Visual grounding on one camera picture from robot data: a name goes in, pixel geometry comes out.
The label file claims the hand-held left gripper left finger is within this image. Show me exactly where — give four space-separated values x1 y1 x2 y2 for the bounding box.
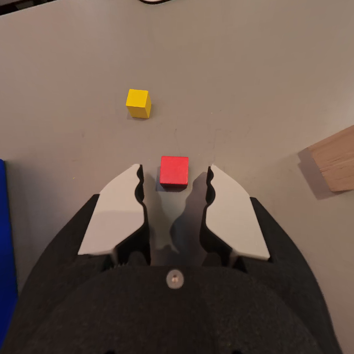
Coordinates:
78 163 151 266

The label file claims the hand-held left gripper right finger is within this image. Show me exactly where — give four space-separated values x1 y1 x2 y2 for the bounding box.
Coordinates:
199 164 270 266

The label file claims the red wooden cube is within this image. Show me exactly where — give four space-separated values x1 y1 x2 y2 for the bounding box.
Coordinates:
159 156 189 189

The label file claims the blue plastic bin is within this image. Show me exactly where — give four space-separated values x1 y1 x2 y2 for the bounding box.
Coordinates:
0 159 19 306

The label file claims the large plain wooden cube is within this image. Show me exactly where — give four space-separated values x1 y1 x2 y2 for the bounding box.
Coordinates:
307 125 354 192

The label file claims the yellow wooden cube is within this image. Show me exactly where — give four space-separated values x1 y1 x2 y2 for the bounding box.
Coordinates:
126 89 152 119

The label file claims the black desk cable cover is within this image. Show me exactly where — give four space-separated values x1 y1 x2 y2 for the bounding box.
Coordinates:
0 0 60 16

